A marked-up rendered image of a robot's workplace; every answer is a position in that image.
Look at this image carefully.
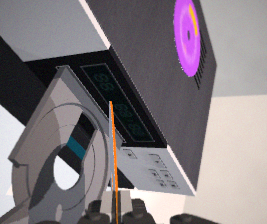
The pink cd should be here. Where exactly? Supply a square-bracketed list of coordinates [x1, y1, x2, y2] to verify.
[174, 0, 200, 77]

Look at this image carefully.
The orange cd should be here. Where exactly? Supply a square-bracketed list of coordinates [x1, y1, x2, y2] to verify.
[109, 101, 118, 224]

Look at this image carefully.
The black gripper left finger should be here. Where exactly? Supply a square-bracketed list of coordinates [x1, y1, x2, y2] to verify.
[35, 190, 117, 224]

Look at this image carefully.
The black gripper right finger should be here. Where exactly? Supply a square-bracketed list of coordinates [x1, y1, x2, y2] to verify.
[117, 190, 220, 224]

